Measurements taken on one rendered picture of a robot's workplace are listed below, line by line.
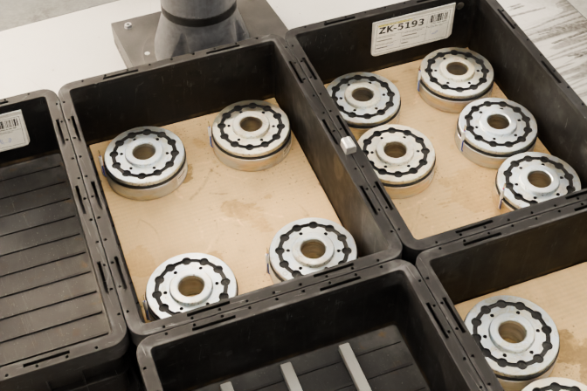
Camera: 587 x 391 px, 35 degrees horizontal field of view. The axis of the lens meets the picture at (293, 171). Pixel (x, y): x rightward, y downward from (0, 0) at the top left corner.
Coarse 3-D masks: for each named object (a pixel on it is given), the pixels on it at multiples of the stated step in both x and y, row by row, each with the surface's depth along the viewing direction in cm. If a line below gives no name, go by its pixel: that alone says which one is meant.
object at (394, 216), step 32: (416, 0) 129; (448, 0) 130; (288, 32) 125; (512, 32) 125; (544, 64) 120; (320, 96) 116; (576, 96) 116; (384, 192) 106; (576, 192) 105; (480, 224) 103; (416, 256) 101
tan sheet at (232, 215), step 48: (96, 144) 125; (192, 144) 125; (192, 192) 119; (240, 192) 119; (288, 192) 119; (144, 240) 114; (192, 240) 114; (240, 240) 114; (144, 288) 109; (240, 288) 109
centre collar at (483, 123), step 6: (486, 114) 123; (492, 114) 123; (498, 114) 123; (504, 114) 123; (510, 114) 123; (480, 120) 122; (486, 120) 122; (510, 120) 122; (516, 120) 122; (480, 126) 122; (486, 126) 122; (510, 126) 122; (516, 126) 122; (486, 132) 122; (492, 132) 121; (498, 132) 121; (504, 132) 121; (510, 132) 121
